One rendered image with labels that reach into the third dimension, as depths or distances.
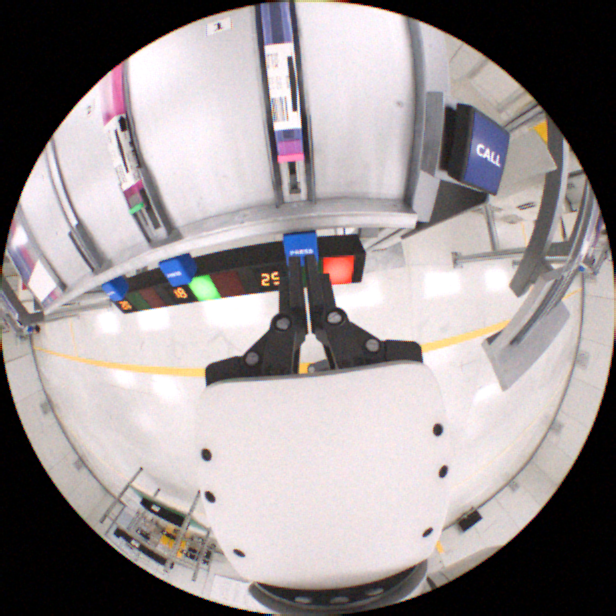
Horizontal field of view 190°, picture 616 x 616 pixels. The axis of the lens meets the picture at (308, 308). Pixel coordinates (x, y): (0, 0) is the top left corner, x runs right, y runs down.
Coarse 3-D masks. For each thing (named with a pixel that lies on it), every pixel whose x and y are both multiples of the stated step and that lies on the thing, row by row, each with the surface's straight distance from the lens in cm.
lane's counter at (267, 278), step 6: (252, 270) 19; (258, 270) 19; (264, 270) 19; (270, 270) 19; (276, 270) 19; (282, 270) 19; (258, 276) 19; (264, 276) 19; (270, 276) 19; (276, 276) 19; (282, 276) 19; (258, 282) 20; (264, 282) 20; (270, 282) 20; (276, 282) 20; (264, 288) 21; (270, 288) 20; (276, 288) 20
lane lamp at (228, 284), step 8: (224, 272) 20; (232, 272) 19; (216, 280) 20; (224, 280) 20; (232, 280) 20; (224, 288) 21; (232, 288) 21; (240, 288) 21; (224, 296) 22; (232, 296) 22
